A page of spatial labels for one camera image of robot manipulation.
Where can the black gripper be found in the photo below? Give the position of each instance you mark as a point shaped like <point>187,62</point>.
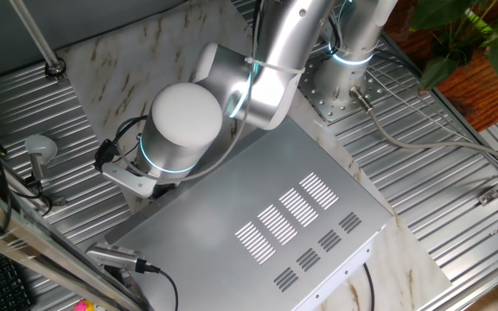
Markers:
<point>164,191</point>

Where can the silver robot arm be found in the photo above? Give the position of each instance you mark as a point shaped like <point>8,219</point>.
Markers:
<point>184,125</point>

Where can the silver microwave housing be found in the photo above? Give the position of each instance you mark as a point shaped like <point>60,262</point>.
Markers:
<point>214,233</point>

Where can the marble pattern table mat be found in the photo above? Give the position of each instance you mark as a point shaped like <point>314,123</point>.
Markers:
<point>115,65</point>

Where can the pink plastic toy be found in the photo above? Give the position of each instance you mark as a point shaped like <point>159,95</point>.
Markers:
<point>80,306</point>

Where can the silver pole with black base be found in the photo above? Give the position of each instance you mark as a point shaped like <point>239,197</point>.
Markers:
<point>38,39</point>

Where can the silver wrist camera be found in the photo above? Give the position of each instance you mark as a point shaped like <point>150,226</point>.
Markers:
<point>130,181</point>

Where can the silver finned camera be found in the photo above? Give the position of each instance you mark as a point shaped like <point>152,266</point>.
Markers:
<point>110,255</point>

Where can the aluminium frame beam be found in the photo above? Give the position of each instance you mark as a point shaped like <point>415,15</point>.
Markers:
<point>24,242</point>

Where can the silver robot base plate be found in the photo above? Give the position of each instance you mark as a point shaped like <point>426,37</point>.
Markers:
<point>318,99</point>

